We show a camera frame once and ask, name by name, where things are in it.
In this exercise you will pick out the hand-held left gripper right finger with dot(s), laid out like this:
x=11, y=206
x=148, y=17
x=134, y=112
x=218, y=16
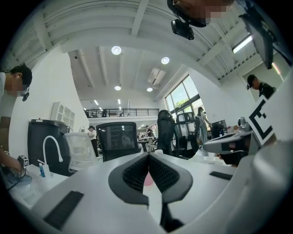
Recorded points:
x=180, y=182

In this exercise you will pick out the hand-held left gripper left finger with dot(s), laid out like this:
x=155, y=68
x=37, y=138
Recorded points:
x=119, y=182

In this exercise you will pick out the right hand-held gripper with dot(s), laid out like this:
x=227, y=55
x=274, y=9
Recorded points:
x=277, y=109

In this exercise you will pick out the blue liquid dispenser bottle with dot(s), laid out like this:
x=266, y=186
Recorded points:
x=43, y=171

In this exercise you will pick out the black box monitor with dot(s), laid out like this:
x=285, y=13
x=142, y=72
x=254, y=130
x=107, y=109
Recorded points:
x=218, y=128

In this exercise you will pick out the pink round object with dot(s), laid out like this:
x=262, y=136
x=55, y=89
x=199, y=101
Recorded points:
x=148, y=180

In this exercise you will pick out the black office chair with headrest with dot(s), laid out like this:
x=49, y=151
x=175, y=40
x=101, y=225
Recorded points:
x=185, y=134

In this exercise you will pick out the black mesh office chair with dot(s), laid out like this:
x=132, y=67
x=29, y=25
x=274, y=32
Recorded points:
x=119, y=141

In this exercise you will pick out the white mesh office chair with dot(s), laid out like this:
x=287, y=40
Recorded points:
x=80, y=148

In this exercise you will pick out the black high-back gaming chair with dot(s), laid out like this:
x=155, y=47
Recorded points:
x=165, y=132

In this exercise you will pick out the large window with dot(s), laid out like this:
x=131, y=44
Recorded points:
x=183, y=96

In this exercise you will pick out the black mezzanine railing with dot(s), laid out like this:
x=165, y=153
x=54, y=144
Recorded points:
x=128, y=112

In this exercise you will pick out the white curved faucet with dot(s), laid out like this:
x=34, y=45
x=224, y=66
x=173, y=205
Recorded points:
x=53, y=139

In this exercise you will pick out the round ceiling light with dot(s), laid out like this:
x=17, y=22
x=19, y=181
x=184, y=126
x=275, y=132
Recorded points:
x=149, y=89
x=165, y=60
x=117, y=88
x=116, y=50

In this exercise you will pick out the ceiling air conditioner unit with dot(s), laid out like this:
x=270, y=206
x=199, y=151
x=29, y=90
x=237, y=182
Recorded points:
x=156, y=76

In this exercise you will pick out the black cabinet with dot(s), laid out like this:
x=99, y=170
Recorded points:
x=36, y=141

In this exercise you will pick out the grey-blue round basin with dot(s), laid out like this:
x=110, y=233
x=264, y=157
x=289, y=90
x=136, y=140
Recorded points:
x=20, y=181

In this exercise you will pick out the long ceiling strip light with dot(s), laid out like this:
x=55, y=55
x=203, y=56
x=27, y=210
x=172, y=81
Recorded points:
x=242, y=44

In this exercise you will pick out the brown cabinet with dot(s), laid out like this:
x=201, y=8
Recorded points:
x=4, y=132

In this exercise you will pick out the person's head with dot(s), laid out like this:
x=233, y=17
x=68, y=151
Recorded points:
x=194, y=11

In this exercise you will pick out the grey desktop camera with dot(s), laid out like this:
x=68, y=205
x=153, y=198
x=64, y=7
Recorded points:
x=243, y=124

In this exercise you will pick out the white wall shelf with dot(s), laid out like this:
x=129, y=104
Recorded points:
x=64, y=114

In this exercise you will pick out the black head-worn camera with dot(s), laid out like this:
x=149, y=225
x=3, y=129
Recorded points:
x=182, y=28

